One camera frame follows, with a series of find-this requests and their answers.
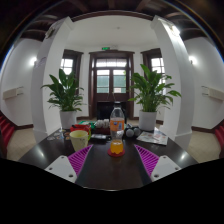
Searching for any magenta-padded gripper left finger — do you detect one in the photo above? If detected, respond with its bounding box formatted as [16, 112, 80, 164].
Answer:
[44, 144, 98, 188]

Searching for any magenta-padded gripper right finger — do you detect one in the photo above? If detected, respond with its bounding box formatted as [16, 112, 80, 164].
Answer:
[133, 144, 183, 186]

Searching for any orange soda plastic bottle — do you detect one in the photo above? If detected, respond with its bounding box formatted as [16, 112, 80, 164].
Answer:
[109, 101, 126, 156]

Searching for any printed paper leaflet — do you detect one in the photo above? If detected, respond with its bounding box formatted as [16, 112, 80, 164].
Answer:
[136, 129, 169, 146]

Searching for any grey-headed microphone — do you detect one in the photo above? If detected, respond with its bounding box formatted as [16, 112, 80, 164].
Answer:
[133, 126, 143, 138]
[124, 128, 135, 138]

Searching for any flat black device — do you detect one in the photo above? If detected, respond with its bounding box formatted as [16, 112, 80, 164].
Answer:
[90, 133, 109, 141]

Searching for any red box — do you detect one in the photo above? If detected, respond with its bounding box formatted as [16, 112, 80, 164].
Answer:
[69, 123, 92, 134]

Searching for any black chair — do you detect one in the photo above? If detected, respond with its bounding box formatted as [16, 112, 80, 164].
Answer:
[96, 100, 128, 121]

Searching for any smaller potted leafy plant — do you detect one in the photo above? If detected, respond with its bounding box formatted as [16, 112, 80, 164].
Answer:
[40, 68, 86, 130]

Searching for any larger potted leafy plant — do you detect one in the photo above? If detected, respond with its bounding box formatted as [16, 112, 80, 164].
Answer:
[128, 63, 183, 132]

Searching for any red carpeted staircase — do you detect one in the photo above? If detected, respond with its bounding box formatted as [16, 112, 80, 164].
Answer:
[0, 111, 16, 149]
[214, 119, 224, 158]

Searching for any dark wooden glazed door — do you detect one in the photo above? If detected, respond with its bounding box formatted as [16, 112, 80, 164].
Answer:
[88, 49, 136, 119]

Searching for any dark-framed window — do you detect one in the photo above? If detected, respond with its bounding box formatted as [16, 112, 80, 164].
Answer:
[140, 48, 167, 84]
[59, 49, 84, 98]

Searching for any cream mug with green handle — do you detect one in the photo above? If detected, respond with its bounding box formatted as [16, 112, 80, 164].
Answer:
[69, 129, 92, 153]

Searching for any white wall radiator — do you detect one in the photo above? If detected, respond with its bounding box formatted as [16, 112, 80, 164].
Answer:
[2, 85, 25, 100]
[201, 85, 224, 102]

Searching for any glowing wall lamp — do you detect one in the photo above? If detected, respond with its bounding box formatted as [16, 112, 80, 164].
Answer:
[29, 55, 39, 67]
[187, 54, 198, 66]

